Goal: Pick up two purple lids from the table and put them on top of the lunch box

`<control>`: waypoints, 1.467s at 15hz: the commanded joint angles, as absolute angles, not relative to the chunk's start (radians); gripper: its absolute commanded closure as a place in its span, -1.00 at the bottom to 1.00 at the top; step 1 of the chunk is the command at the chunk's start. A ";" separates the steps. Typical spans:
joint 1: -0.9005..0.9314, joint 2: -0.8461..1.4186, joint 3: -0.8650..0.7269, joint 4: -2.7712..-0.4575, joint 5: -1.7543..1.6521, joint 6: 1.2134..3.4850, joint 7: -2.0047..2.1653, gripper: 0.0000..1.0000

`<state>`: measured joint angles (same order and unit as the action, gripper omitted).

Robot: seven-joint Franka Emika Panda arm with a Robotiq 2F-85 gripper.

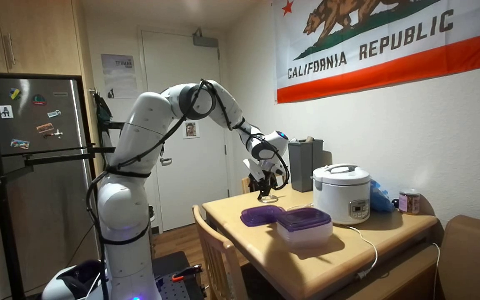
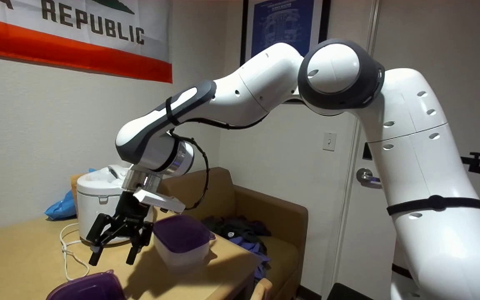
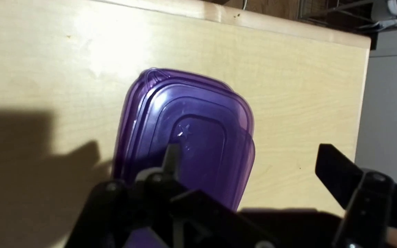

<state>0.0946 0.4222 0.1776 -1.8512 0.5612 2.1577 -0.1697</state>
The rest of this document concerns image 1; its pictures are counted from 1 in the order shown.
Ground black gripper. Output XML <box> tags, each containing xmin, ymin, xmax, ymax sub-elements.
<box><xmin>251</xmin><ymin>169</ymin><xmax>282</xmax><ymax>202</ymax></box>

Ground clear lunch box purple lid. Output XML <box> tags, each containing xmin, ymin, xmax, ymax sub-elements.
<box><xmin>276</xmin><ymin>205</ymin><xmax>336</xmax><ymax>250</ymax></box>

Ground wooden chair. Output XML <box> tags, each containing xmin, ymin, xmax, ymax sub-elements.
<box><xmin>191</xmin><ymin>204</ymin><xmax>251</xmax><ymax>300</ymax></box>
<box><xmin>239</xmin><ymin>175</ymin><xmax>254</xmax><ymax>195</ymax></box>

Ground purple cloth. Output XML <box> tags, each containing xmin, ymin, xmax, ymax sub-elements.
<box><xmin>239</xmin><ymin>204</ymin><xmax>287</xmax><ymax>229</ymax></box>

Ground dark grey tall container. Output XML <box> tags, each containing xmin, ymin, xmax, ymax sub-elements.
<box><xmin>287</xmin><ymin>137</ymin><xmax>326</xmax><ymax>194</ymax></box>

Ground white rice cooker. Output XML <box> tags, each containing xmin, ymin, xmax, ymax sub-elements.
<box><xmin>312</xmin><ymin>162</ymin><xmax>374</xmax><ymax>227</ymax></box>

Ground white door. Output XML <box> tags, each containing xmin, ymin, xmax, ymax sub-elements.
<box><xmin>139</xmin><ymin>30</ymin><xmax>231</xmax><ymax>234</ymax></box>

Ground small photo on door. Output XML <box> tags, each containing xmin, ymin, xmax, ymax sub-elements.
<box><xmin>184</xmin><ymin>120</ymin><xmax>201</xmax><ymax>140</ymax></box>

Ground blue plastic bag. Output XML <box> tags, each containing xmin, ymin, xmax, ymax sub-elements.
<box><xmin>369</xmin><ymin>179</ymin><xmax>399</xmax><ymax>215</ymax></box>

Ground grey door closer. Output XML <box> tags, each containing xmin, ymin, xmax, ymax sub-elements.
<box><xmin>192</xmin><ymin>27</ymin><xmax>221</xmax><ymax>49</ymax></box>

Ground California Republic flag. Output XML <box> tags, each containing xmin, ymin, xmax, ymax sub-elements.
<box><xmin>276</xmin><ymin>0</ymin><xmax>480</xmax><ymax>105</ymax></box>

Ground black hanging bag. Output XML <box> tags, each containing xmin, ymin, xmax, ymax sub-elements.
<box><xmin>92</xmin><ymin>90</ymin><xmax>114</xmax><ymax>135</ymax></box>

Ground brown sofa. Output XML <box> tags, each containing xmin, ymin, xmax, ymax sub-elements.
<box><xmin>437</xmin><ymin>214</ymin><xmax>480</xmax><ymax>300</ymax></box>

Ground white and black helmet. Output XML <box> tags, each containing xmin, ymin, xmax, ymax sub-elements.
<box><xmin>41</xmin><ymin>259</ymin><xmax>106</xmax><ymax>300</ymax></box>

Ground red orange fridge magnet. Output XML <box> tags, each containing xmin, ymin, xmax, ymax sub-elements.
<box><xmin>36</xmin><ymin>122</ymin><xmax>57</xmax><ymax>137</ymax></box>

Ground blue striped fridge magnet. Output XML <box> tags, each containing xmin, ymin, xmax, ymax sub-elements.
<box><xmin>9</xmin><ymin>139</ymin><xmax>32</xmax><ymax>152</ymax></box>

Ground orange handled clamp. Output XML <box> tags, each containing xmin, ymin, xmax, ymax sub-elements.
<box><xmin>171</xmin><ymin>265</ymin><xmax>204</xmax><ymax>282</ymax></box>

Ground white power cord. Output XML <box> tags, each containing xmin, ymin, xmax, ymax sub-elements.
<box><xmin>346</xmin><ymin>224</ymin><xmax>381</xmax><ymax>282</ymax></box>

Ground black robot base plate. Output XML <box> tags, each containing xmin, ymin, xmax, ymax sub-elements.
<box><xmin>151</xmin><ymin>250</ymin><xmax>209</xmax><ymax>300</ymax></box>

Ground paper sheet on wall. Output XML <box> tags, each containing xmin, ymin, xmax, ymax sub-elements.
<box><xmin>101</xmin><ymin>52</ymin><xmax>137</xmax><ymax>80</ymax></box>

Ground wooden wall cabinets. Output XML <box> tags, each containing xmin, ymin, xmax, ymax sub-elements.
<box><xmin>0</xmin><ymin>0</ymin><xmax>87</xmax><ymax>77</ymax></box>

